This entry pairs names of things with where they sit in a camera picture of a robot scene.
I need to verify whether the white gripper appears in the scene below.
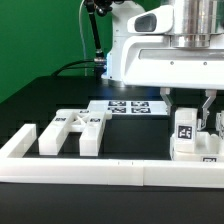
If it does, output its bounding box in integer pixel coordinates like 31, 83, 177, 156
121, 35, 224, 131

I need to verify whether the black cable bundle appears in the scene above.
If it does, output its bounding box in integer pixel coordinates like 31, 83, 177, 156
50, 59, 108, 78

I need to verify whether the grey thin cable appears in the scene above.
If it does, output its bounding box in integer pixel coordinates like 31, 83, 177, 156
78, 0, 88, 76

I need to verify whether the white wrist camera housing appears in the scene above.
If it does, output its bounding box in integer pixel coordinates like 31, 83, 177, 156
127, 5, 174, 35

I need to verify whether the white chair back frame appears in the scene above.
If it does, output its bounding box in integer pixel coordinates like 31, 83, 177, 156
38, 109, 112, 156

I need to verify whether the white fiducial marker sheet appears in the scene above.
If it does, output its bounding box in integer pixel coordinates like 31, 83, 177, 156
88, 100, 168, 116

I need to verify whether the white chair seat part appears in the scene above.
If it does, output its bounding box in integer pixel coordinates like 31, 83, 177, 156
170, 132, 224, 162

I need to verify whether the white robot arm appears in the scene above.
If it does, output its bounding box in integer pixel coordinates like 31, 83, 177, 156
103, 0, 224, 130

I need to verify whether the white U-shaped obstacle fence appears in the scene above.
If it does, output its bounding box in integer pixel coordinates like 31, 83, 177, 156
0, 124, 224, 188

